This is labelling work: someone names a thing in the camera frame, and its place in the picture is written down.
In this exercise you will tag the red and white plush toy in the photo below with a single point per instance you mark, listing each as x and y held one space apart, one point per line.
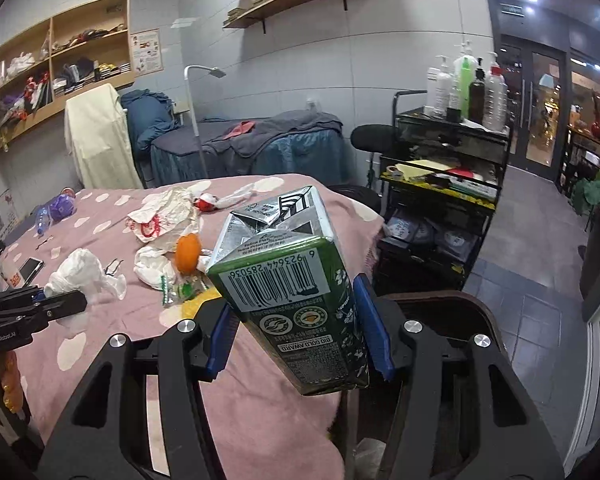
206 203

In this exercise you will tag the black metal cart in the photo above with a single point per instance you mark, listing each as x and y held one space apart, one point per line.
430 210

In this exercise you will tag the black round stool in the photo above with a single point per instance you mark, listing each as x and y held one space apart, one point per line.
372 137

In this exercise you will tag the glass double door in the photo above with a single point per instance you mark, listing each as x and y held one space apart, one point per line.
535 110

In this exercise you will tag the brown trash bin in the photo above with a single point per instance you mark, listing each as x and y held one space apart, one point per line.
445 310

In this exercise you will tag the smartphone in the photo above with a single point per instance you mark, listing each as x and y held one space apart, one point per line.
31 270

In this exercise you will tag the yellow papers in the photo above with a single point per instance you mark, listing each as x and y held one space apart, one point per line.
422 167

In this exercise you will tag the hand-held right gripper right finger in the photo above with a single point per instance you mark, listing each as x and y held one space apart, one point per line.
376 332

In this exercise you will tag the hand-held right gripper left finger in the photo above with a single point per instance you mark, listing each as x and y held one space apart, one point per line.
220 342

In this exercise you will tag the white floor lamp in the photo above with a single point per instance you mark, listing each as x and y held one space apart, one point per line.
196 110

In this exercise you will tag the green drink carton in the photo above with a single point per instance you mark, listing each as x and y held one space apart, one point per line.
290 285

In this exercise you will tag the white pump bottle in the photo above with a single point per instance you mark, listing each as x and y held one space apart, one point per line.
441 92

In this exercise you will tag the clear plastic bottle red cap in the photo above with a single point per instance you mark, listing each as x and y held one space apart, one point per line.
495 100

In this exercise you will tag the white plastic scrap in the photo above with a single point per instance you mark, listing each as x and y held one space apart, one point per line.
237 194

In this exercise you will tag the wooden wall cabinet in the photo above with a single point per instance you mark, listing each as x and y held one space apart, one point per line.
90 15

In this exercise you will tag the wall poster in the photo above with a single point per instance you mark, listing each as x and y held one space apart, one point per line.
147 52

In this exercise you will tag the pink polka dot blanket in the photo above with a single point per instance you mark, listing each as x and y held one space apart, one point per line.
260 410

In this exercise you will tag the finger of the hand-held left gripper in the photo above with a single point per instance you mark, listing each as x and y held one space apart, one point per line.
60 306
15 300

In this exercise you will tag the grey blanket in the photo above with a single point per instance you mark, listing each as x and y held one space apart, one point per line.
290 127

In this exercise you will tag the orange fruit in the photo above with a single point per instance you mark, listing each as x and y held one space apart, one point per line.
187 254

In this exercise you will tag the dark brown bottle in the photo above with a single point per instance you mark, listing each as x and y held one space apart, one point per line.
477 100

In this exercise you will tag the red cloth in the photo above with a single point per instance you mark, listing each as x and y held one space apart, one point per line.
240 129

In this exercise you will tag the clear water bottle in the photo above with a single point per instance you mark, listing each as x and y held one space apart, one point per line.
43 221

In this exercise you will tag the green bottle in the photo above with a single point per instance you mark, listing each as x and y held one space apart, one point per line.
466 90

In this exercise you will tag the blue duvet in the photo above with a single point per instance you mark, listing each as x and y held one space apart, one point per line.
145 115

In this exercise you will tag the massage bed blue cover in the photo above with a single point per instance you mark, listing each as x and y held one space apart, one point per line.
300 155

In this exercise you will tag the white paper bag red print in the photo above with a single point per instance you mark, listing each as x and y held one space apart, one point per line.
155 220

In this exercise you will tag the purple toy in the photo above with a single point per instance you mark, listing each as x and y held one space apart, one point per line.
62 207

